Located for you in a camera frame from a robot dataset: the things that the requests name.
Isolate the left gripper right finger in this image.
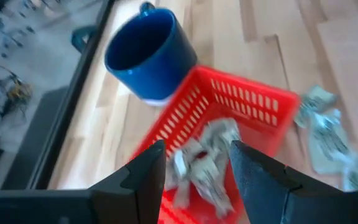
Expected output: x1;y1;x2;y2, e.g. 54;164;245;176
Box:
229;140;358;224

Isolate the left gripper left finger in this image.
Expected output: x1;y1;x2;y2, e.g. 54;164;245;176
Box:
0;139;167;224

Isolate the red plastic basket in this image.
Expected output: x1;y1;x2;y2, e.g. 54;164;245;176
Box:
129;65;301;224

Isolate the dark blue ceramic mug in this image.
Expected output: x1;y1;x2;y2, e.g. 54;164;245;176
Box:
104;1;198;107

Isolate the black table clamp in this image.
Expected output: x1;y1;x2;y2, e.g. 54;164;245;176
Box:
71;25;98;54

